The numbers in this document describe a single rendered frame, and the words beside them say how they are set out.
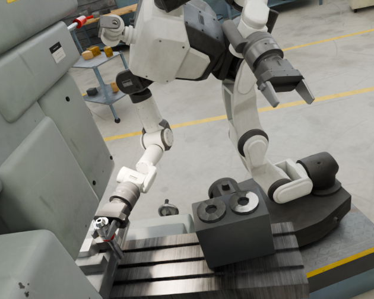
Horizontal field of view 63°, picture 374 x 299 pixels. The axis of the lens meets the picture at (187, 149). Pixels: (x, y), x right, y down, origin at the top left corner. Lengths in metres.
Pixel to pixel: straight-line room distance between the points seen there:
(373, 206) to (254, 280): 1.63
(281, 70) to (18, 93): 0.56
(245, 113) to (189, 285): 0.69
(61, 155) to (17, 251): 0.28
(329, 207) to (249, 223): 0.82
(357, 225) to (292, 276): 0.90
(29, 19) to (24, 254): 0.44
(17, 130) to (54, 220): 0.18
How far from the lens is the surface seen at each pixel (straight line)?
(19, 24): 0.66
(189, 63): 1.10
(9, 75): 0.61
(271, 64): 0.79
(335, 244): 1.77
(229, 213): 0.94
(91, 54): 4.56
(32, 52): 0.68
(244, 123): 1.31
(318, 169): 1.66
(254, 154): 1.35
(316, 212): 1.67
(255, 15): 0.88
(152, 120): 1.30
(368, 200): 2.55
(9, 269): 0.42
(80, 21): 0.93
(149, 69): 1.10
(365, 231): 1.84
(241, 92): 1.21
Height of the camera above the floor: 1.81
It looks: 33 degrees down
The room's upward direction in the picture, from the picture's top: 17 degrees counter-clockwise
